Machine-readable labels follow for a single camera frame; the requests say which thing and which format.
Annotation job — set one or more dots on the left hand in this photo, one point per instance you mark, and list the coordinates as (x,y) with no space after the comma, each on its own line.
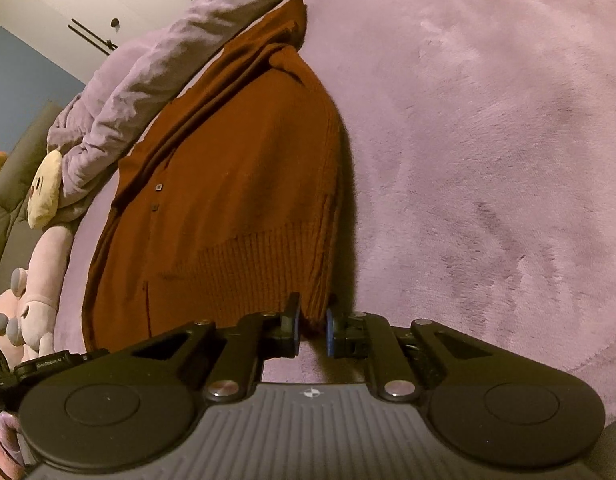
(11,458)

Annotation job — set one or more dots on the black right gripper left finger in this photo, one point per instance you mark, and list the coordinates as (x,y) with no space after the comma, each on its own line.
(224,365)

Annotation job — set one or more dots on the rust brown knit cardigan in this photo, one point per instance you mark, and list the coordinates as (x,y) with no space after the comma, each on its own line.
(231,201)

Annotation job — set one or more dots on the pink plush toy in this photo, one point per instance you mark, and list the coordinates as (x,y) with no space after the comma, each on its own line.
(29,307)

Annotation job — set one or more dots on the purple crumpled duvet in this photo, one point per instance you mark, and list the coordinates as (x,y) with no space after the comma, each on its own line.
(98,126)

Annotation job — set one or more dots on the cream plush face pillow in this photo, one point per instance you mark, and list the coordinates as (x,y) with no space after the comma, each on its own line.
(44,191)

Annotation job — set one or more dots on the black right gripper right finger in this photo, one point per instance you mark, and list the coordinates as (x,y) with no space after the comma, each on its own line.
(408,364)

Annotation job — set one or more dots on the grey upholstered headboard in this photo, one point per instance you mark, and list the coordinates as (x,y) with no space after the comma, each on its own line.
(17,239)

